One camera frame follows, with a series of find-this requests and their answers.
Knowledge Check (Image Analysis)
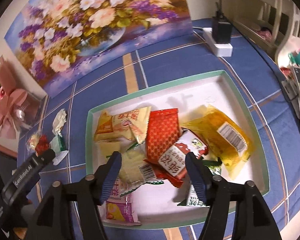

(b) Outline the cream white snack packet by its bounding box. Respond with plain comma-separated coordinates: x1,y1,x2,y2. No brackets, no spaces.
52,109,67,135

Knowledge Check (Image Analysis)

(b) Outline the purple Swiss roll snack packet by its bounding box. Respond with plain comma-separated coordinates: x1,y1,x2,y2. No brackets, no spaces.
100,178,141,226

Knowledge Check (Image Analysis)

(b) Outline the black power adapter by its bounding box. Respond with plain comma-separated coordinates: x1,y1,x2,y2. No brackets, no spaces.
212,16,232,44

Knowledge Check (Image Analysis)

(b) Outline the pink wrapped flower bouquet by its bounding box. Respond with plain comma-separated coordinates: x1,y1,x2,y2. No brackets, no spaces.
0,57,41,139

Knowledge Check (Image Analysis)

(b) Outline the white shelf unit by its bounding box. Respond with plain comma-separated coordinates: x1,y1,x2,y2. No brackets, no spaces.
227,0,300,67

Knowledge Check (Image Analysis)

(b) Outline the red white milk candy packet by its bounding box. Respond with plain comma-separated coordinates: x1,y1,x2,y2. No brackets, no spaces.
158,129,209,180

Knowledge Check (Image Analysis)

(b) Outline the white tray with green rim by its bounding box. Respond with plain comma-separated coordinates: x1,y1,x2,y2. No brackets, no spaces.
85,70,269,229

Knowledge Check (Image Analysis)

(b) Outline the yellow translucent snack packet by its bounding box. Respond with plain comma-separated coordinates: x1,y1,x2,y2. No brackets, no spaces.
181,105,255,180

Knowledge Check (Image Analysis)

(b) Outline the pale yellow barcode snack packet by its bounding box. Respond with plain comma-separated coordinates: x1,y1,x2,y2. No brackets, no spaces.
119,148,156,188

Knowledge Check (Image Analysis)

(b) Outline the floral still life painting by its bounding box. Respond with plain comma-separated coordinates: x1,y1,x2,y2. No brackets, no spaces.
5,0,192,97

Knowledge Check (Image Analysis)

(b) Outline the clear steamed cake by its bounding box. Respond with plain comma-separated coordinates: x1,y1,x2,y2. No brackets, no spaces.
26,132,40,152

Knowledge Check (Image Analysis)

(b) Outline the red patterned snack packet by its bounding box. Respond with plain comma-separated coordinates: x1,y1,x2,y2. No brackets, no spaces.
146,108,180,164

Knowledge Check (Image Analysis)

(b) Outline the red crinkled snack packet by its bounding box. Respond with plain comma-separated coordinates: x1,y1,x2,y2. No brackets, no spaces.
35,135,50,156

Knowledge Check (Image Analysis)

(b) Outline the blue plaid tablecloth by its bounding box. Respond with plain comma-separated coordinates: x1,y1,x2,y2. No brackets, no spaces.
29,19,300,239

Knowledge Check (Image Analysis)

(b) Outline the green and white snack packet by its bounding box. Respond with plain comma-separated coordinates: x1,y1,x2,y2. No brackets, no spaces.
50,134,69,166

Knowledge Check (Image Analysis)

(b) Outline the orange yellow snack packet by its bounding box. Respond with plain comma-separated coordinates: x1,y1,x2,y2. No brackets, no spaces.
94,106,151,144

